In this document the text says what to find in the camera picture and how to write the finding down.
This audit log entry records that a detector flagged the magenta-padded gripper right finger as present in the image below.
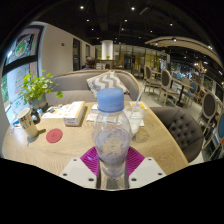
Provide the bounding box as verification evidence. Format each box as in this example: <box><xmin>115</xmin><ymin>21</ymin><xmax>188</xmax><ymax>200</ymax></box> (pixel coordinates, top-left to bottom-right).
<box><xmin>125</xmin><ymin>146</ymin><xmax>168</xmax><ymax>190</ymax></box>

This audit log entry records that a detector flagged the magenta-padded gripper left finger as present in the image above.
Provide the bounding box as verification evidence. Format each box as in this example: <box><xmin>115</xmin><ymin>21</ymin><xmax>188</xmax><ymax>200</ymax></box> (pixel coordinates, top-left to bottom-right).
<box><xmin>59</xmin><ymin>146</ymin><xmax>101</xmax><ymax>190</ymax></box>

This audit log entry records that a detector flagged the clear bottle with blue cap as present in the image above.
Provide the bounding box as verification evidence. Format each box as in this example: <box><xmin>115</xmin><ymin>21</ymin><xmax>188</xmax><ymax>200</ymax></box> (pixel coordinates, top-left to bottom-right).
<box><xmin>91</xmin><ymin>87</ymin><xmax>133</xmax><ymax>179</ymax></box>

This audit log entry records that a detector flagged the flat round red coaster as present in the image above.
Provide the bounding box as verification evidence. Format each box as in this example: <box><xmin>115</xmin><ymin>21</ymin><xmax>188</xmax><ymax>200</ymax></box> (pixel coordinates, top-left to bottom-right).
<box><xmin>45</xmin><ymin>128</ymin><xmax>64</xmax><ymax>144</ymax></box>

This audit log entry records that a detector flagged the dark tufted armchair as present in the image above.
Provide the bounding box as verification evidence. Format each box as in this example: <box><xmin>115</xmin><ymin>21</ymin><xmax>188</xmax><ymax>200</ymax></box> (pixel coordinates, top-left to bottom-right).
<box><xmin>150</xmin><ymin>106</ymin><xmax>204</xmax><ymax>163</ymax></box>

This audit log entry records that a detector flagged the clear plastic cup with straw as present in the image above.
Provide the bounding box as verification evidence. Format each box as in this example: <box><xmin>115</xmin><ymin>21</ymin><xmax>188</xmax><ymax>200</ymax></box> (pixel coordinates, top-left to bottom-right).
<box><xmin>123</xmin><ymin>87</ymin><xmax>147</xmax><ymax>136</ymax></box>

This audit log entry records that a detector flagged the white and orange box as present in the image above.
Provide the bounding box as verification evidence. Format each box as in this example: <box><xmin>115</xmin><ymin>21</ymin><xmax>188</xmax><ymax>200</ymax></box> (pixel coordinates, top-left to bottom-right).
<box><xmin>41</xmin><ymin>100</ymin><xmax>86</xmax><ymax>128</ymax></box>

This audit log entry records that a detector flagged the grey curved sofa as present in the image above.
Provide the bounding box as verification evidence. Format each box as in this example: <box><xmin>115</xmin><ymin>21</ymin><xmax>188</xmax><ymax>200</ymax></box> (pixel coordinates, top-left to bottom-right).
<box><xmin>44</xmin><ymin>69</ymin><xmax>143</xmax><ymax>106</ymax></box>

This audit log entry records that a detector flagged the group of wooden dining chairs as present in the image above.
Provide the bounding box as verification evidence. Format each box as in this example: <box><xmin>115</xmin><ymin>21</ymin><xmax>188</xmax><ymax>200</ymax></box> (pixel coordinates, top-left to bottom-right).
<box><xmin>143</xmin><ymin>64</ymin><xmax>224</xmax><ymax>159</ymax></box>

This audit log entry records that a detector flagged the grey chevron pillow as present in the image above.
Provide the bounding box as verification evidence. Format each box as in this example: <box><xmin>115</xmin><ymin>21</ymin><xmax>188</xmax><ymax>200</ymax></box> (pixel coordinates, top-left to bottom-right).
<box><xmin>85</xmin><ymin>70</ymin><xmax>130</xmax><ymax>98</ymax></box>

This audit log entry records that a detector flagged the green potted plant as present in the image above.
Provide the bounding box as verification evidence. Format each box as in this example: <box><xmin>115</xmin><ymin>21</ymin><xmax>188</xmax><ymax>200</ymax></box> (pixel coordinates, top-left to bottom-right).
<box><xmin>19</xmin><ymin>69</ymin><xmax>64</xmax><ymax>111</ymax></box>

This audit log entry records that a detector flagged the person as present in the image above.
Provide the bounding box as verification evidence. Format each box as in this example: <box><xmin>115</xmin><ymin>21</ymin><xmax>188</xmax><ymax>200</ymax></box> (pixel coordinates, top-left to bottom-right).
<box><xmin>81</xmin><ymin>55</ymin><xmax>97</xmax><ymax>71</ymax></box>

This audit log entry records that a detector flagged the window with painted decorations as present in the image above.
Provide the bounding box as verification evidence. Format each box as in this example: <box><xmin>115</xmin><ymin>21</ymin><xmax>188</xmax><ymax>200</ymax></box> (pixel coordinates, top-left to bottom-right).
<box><xmin>1</xmin><ymin>24</ymin><xmax>45</xmax><ymax>121</ymax></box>

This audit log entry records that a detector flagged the group of ceiling lights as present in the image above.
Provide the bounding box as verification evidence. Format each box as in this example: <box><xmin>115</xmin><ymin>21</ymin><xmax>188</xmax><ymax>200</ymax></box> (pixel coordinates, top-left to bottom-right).
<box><xmin>78</xmin><ymin>3</ymin><xmax>214</xmax><ymax>68</ymax></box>

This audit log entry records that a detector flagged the white mug with black handle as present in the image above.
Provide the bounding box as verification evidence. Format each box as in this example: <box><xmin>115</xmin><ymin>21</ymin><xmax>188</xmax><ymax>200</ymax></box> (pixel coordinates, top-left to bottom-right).
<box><xmin>17</xmin><ymin>107</ymin><xmax>42</xmax><ymax>139</ymax></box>

